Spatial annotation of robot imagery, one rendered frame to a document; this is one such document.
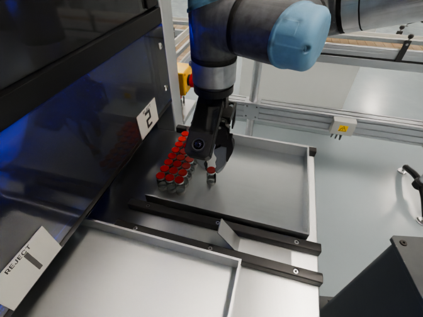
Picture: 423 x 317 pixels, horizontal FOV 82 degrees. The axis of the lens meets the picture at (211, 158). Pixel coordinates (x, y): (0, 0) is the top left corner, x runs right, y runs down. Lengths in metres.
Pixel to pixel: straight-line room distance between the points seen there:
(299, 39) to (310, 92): 1.84
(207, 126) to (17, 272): 0.32
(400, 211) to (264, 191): 1.50
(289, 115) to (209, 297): 1.26
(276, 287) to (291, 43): 0.38
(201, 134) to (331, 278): 1.26
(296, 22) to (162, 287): 0.44
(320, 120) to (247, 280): 1.24
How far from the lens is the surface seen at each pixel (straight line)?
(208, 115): 0.42
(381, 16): 0.43
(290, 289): 0.49
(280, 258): 0.51
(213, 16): 0.37
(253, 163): 0.64
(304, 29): 0.32
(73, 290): 0.53
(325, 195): 1.84
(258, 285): 0.48
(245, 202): 0.56
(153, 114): 0.59
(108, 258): 0.53
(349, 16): 0.43
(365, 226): 1.81
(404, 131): 1.72
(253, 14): 0.34
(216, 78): 0.40
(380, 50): 1.42
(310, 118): 1.57
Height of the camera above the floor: 1.33
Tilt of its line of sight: 44 degrees down
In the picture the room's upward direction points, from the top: straight up
